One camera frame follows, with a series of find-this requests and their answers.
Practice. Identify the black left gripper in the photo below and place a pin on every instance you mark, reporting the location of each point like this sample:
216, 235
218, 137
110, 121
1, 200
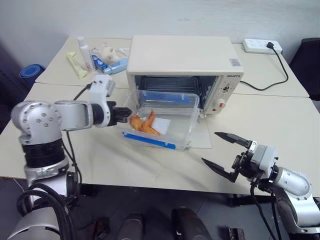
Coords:
114, 112

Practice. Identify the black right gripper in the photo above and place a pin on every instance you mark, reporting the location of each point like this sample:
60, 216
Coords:
243, 163

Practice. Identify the clear food container blue clips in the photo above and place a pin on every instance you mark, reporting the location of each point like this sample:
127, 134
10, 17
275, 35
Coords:
175, 105

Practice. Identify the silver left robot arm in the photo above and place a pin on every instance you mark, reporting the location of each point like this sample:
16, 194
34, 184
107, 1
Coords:
40, 120

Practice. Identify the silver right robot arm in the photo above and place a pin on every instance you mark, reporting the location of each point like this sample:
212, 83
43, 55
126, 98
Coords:
292, 185

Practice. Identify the glass toaster oven door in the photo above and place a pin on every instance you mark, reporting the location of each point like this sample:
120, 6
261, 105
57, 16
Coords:
200, 136

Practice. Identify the cream toaster oven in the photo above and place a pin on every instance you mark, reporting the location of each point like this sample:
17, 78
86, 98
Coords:
180, 55

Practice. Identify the orange fried chicken wings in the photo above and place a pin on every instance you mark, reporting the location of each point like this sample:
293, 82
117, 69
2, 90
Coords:
146, 125

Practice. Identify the white paper piece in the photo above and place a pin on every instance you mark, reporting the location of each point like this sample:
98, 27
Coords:
162, 125

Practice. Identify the black table leg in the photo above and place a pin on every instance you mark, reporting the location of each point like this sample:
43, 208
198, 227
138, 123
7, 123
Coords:
240, 200

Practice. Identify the blue and clear bottle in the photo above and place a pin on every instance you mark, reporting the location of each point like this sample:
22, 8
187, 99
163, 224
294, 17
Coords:
117, 65

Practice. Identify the blue and white tube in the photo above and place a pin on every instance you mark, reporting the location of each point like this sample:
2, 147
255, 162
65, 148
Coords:
98, 62

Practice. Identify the crumpled white plastic wrap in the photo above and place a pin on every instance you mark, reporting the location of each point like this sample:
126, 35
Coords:
108, 52

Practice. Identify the white plastic bottle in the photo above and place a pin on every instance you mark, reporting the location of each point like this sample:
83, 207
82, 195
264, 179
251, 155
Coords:
84, 53

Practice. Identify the dark rounded shape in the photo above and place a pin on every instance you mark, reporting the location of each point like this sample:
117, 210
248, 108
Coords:
131, 227
190, 225

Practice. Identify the blue rolled mat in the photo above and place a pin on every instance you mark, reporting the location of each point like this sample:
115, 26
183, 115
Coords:
31, 73

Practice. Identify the white power strip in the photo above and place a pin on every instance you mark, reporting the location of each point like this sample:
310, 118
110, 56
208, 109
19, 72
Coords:
255, 45

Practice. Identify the black chair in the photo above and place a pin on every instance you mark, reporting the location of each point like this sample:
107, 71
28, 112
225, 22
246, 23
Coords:
306, 67

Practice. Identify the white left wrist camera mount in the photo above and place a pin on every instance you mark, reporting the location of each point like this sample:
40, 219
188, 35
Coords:
100, 87

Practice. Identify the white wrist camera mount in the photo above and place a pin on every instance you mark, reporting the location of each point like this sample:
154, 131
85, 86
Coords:
100, 87
264, 156

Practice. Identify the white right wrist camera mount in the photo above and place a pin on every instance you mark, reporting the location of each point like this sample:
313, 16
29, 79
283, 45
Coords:
264, 156

